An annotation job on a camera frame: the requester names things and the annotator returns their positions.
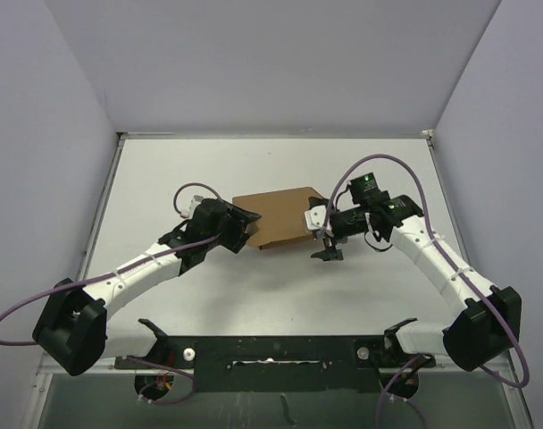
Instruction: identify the brown cardboard box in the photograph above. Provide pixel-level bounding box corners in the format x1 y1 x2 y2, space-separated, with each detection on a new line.
232 187 323 249

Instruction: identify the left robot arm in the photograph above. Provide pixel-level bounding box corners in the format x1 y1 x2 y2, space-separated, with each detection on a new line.
32 197 261 375

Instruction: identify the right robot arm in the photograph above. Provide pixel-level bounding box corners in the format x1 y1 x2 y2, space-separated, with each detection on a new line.
305 173 522 371

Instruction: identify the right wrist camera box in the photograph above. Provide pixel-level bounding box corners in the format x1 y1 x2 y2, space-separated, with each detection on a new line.
304 205 332 239

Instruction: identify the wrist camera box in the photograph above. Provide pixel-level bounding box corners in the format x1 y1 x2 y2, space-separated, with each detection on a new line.
304 205 332 239
180 195 205 219

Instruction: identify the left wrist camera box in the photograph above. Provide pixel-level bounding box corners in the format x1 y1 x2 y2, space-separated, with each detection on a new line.
180 195 205 219

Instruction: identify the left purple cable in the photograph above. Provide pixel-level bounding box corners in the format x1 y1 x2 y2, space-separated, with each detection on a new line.
0 182 228 407

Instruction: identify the purple cable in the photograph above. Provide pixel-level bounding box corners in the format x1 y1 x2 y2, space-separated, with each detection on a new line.
318 154 530 429
0 182 228 407

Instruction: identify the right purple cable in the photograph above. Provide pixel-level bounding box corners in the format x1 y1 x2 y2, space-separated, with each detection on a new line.
318 154 530 429

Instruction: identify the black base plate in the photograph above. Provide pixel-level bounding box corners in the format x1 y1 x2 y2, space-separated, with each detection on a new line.
114 332 436 397

